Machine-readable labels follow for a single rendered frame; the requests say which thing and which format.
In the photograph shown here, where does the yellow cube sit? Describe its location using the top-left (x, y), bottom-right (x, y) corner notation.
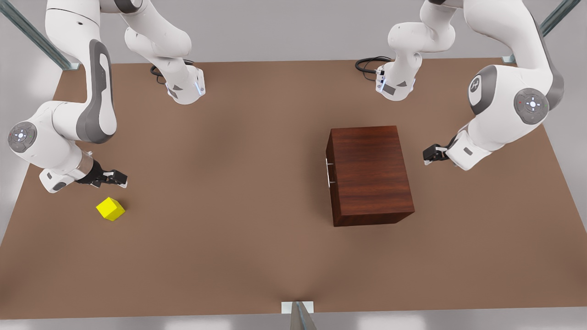
top-left (96, 197), bottom-right (125, 222)

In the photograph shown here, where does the dark wooden cabinet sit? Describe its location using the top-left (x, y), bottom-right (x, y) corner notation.
top-left (326, 126), bottom-right (416, 227)

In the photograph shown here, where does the wooden drawer with silver handle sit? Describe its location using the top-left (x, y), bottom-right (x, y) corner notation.
top-left (326, 130), bottom-right (341, 227)

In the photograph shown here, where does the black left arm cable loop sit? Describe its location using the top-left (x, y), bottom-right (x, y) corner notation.
top-left (355, 56), bottom-right (393, 83)

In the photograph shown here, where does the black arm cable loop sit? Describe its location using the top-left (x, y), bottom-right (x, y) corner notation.
top-left (150, 59), bottom-right (196, 86)
top-left (355, 56), bottom-right (393, 83)

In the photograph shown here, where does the black right arm cable loop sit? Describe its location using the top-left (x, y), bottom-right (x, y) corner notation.
top-left (150, 59), bottom-right (196, 86)

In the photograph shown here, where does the silver frame post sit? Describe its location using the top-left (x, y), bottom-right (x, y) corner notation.
top-left (281, 301), bottom-right (318, 330)
top-left (502, 0), bottom-right (582, 64)
top-left (0, 0), bottom-right (80, 72)

